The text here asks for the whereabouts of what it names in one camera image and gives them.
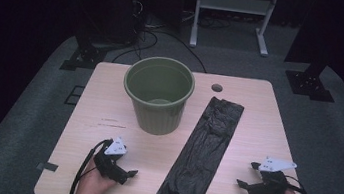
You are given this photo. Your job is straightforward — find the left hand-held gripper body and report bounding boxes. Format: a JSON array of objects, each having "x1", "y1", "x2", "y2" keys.
[{"x1": 90, "y1": 133, "x2": 134, "y2": 186}]

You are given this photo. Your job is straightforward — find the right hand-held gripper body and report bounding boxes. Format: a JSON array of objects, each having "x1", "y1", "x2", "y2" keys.
[{"x1": 246, "y1": 154, "x2": 299, "y2": 194}]

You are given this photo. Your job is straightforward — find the black plastic trash bag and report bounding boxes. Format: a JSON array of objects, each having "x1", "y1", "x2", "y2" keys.
[{"x1": 150, "y1": 89, "x2": 246, "y2": 194}]

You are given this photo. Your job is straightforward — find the green plastic bin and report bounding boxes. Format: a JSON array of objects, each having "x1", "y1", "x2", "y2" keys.
[{"x1": 116, "y1": 52, "x2": 199, "y2": 140}]

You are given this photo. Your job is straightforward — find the person's left hand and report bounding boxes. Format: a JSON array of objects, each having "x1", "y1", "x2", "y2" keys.
[{"x1": 71, "y1": 155, "x2": 120, "y2": 194}]

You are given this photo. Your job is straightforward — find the grey tape piece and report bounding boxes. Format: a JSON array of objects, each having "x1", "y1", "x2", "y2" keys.
[{"x1": 36, "y1": 160, "x2": 59, "y2": 174}]

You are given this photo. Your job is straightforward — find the black monitor stand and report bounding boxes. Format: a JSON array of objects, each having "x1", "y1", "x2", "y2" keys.
[{"x1": 281, "y1": 58, "x2": 340, "y2": 104}]

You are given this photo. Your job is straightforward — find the black stand base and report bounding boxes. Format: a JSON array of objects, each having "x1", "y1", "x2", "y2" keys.
[{"x1": 59, "y1": 33, "x2": 110, "y2": 76}]

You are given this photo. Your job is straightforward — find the dark equipment cabinet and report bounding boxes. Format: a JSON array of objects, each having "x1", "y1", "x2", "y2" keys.
[{"x1": 73, "y1": 0, "x2": 147, "y2": 50}]

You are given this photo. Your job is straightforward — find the left hand-held gripper cable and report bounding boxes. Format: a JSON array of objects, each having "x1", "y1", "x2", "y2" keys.
[{"x1": 67, "y1": 134, "x2": 114, "y2": 194}]

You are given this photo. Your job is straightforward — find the black floor cable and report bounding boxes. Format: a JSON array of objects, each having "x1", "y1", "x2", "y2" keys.
[{"x1": 110, "y1": 23, "x2": 212, "y2": 76}]

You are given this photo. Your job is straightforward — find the black cable bundle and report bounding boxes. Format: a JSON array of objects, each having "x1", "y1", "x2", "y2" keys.
[{"x1": 181, "y1": 9, "x2": 234, "y2": 32}]

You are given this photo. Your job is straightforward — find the white metal stand frame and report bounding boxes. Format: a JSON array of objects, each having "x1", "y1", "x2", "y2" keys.
[{"x1": 189, "y1": 0, "x2": 281, "y2": 59}]

